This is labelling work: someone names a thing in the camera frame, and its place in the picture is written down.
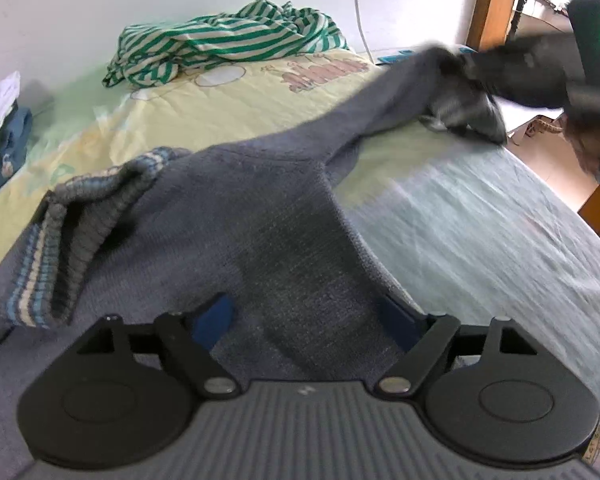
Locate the person's right hand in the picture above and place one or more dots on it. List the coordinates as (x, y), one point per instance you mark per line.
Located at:
(587, 137)

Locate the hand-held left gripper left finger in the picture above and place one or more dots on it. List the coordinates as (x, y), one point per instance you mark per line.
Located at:
(215, 321)

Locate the white bedside table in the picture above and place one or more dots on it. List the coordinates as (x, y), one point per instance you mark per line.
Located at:
(522, 115)

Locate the blue folded garment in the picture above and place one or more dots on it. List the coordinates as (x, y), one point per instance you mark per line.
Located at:
(15, 145)

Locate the grey blue knit sweater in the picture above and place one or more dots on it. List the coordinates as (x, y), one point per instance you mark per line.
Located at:
(260, 210)

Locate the green white striped shirt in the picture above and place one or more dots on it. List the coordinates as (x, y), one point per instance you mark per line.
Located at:
(215, 40)

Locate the yellow green printed bed sheet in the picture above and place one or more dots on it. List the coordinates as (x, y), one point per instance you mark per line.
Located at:
(260, 105)

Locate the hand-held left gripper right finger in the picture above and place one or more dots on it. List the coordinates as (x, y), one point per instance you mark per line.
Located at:
(399, 321)

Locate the wooden door frame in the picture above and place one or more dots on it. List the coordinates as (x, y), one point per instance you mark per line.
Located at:
(495, 0)

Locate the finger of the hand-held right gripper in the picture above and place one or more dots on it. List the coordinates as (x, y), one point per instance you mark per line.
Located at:
(530, 72)

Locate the blue patterned cloth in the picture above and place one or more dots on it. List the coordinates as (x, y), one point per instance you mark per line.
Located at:
(395, 55)

